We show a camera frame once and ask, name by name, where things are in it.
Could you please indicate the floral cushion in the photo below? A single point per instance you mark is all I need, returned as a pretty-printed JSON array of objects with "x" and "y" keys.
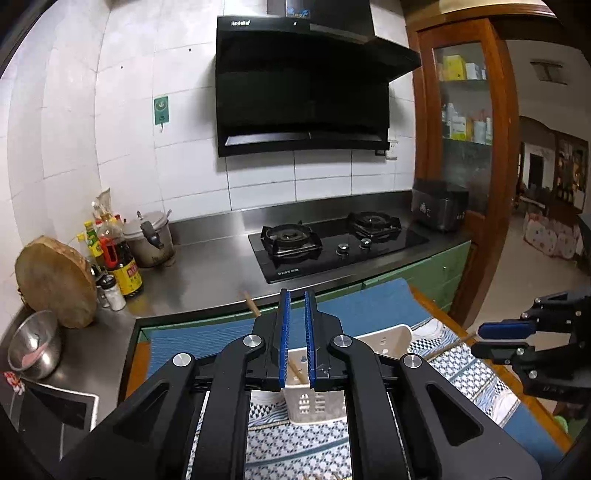
[{"x": 551, "y": 237}]

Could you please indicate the red white packet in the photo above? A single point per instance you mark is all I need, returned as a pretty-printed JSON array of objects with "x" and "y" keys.
[{"x": 13, "y": 381}]

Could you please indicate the white plastic utensil holder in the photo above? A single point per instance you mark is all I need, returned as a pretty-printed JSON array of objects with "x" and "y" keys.
[{"x": 318, "y": 406}]

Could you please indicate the white wall socket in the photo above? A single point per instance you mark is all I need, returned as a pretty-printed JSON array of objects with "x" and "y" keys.
[{"x": 392, "y": 148}]

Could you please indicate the black range hood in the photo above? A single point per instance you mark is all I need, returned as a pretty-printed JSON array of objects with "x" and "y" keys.
[{"x": 300, "y": 92}]

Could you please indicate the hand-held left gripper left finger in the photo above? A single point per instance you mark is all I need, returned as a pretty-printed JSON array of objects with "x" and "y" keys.
[{"x": 284, "y": 341}]

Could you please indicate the stainless steel bowl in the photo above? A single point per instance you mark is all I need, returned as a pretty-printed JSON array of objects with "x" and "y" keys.
[{"x": 34, "y": 344}]

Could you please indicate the black countertop appliance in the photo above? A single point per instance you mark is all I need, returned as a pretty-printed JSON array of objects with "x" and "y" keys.
[{"x": 438, "y": 205}]

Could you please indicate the blue ribbed mat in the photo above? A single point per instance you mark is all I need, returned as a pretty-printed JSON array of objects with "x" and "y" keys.
[{"x": 207, "y": 332}]

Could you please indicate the dark soy sauce bottle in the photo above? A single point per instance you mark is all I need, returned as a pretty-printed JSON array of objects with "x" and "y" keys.
[{"x": 122, "y": 263}]

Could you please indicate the metal pressure cooker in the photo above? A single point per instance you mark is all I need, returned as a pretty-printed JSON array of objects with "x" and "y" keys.
[{"x": 147, "y": 240}]

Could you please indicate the green base cabinets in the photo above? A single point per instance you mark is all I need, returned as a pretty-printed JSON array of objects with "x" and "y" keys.
[{"x": 438, "y": 272}]

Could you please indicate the wooden glass-door cabinet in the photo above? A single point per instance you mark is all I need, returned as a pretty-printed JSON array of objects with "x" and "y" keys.
[{"x": 501, "y": 161}]

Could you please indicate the green wall hook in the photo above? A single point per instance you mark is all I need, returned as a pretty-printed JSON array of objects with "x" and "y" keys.
[{"x": 161, "y": 110}]

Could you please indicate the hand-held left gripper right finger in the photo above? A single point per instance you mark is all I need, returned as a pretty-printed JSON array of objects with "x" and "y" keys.
[{"x": 310, "y": 341}]

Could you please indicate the yellow green seasoning bottle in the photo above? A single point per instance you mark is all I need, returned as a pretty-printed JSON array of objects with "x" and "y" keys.
[{"x": 93, "y": 244}]

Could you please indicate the round wooden cutting board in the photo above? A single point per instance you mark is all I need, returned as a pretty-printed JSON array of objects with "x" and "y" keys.
[{"x": 55, "y": 281}]

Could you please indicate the black induction cooktop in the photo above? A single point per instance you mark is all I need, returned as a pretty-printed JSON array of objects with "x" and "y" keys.
[{"x": 55, "y": 410}]

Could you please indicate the yellow box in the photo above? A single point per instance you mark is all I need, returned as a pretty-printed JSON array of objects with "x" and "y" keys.
[{"x": 455, "y": 68}]

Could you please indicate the plastic food bag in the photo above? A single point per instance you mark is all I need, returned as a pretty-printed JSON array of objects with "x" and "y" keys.
[{"x": 104, "y": 201}]

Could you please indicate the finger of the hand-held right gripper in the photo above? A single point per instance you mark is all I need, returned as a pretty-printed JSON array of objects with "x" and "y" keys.
[
  {"x": 496, "y": 353},
  {"x": 505, "y": 330}
]

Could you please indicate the black gas stove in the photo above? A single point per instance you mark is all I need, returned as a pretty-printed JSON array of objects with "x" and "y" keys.
[{"x": 332, "y": 258}]

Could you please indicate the white seasoning shaker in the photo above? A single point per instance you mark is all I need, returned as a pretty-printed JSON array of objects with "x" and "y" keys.
[{"x": 113, "y": 295}]

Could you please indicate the blue white patterned cloth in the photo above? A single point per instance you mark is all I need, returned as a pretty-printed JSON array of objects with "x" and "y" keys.
[{"x": 466, "y": 369}]

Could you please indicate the wooden chopstick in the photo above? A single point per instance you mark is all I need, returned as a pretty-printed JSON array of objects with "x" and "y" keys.
[
  {"x": 249, "y": 302},
  {"x": 450, "y": 347}
]

